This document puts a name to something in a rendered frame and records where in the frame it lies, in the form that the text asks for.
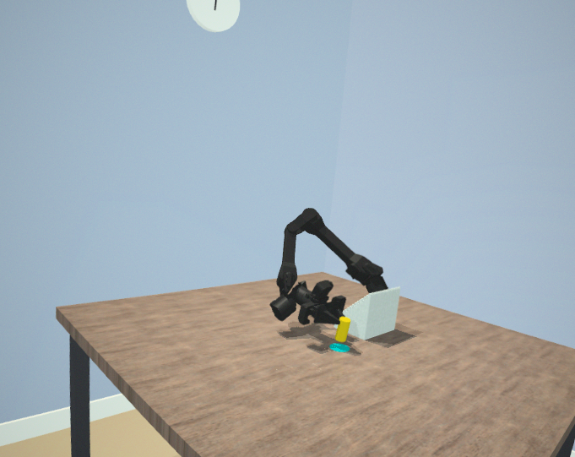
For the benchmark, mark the cyan circle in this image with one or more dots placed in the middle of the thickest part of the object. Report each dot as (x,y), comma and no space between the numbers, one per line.
(339,347)

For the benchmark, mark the yellow cylinder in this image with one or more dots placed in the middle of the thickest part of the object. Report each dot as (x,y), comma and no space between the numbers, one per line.
(343,328)

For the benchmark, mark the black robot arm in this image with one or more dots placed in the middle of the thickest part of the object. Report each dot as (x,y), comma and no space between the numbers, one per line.
(359,267)

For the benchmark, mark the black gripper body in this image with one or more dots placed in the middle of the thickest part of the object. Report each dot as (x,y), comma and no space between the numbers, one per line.
(310,308)

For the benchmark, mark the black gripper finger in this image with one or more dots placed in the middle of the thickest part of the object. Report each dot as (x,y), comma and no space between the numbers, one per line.
(335,310)
(323,316)

